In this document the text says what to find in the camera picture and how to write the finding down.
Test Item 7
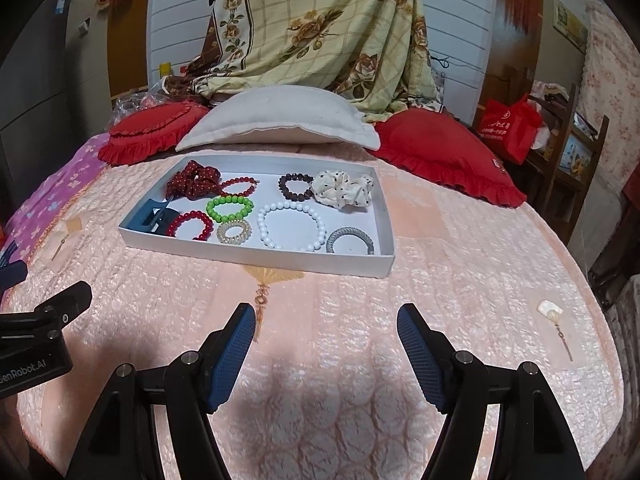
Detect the blue hair claw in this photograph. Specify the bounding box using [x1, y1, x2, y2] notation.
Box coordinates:
[134, 199, 180, 236]

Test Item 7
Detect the white pillow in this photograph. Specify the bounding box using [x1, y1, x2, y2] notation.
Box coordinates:
[175, 85, 382, 153]

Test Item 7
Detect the red shopping bag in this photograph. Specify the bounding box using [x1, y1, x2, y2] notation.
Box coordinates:
[475, 94, 543, 166]

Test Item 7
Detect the white slatted headboard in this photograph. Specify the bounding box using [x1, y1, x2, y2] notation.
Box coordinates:
[146, 0, 498, 126]

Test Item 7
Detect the white rectangular tray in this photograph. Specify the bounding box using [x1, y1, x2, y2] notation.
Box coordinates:
[117, 154, 397, 278]

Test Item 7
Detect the floral checked quilt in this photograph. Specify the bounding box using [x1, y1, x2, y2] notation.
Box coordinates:
[162, 0, 446, 113]

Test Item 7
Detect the thin dark red bead bracelet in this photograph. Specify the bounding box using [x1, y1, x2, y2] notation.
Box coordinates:
[220, 176, 261, 200]

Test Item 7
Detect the floral lace cloth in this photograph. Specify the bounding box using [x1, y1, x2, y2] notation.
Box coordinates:
[582, 0, 640, 196]

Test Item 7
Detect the large red frilled pillow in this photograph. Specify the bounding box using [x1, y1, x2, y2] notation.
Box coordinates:
[372, 109, 528, 208]

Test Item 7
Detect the pink quilted bedspread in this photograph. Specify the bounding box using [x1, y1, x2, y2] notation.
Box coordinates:
[0, 140, 626, 480]

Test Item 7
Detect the grey refrigerator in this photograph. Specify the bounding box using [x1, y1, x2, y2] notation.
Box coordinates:
[0, 0, 76, 171]

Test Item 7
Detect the white bead bracelet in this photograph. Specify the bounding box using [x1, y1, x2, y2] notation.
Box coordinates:
[256, 201, 327, 253]

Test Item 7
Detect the dark wooden chair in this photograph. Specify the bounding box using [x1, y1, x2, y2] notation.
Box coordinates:
[520, 67, 611, 226]

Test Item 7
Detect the green bead bracelet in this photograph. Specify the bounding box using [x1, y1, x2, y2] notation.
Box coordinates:
[206, 195, 255, 224]

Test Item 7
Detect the framed wall picture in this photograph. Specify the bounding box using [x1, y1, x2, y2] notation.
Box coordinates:
[552, 0, 588, 53]

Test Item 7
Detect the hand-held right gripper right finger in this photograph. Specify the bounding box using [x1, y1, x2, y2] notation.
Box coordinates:
[396, 302, 586, 480]

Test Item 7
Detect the cream dotted scrunchie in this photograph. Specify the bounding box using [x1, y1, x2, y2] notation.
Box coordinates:
[311, 170, 376, 211]

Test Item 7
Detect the clear plastic wrap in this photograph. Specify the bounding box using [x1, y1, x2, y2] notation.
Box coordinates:
[111, 87, 173, 126]

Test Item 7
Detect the grey coil hair tie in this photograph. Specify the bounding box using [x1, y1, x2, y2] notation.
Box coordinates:
[326, 227, 375, 256]

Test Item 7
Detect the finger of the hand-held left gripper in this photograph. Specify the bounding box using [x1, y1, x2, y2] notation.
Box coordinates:
[0, 242, 29, 293]
[0, 281, 94, 348]

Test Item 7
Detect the dark brown bead bracelet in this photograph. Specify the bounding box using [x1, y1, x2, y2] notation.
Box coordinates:
[278, 172, 316, 203]

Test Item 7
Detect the brown wooden door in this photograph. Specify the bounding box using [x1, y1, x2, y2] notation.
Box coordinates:
[107, 0, 151, 101]

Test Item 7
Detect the purple patterned sheet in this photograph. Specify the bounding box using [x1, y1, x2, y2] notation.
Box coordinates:
[0, 132, 118, 261]

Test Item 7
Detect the small red frilled pillow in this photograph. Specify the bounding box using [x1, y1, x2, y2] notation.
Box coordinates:
[97, 100, 211, 167]

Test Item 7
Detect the gold coil hair tie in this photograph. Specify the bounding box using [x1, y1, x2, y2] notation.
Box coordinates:
[216, 219, 252, 246]

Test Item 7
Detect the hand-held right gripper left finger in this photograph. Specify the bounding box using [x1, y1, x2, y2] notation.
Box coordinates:
[65, 302, 257, 480]

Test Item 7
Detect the red dotted scrunchie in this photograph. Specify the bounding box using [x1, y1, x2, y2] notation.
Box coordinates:
[166, 160, 222, 198]

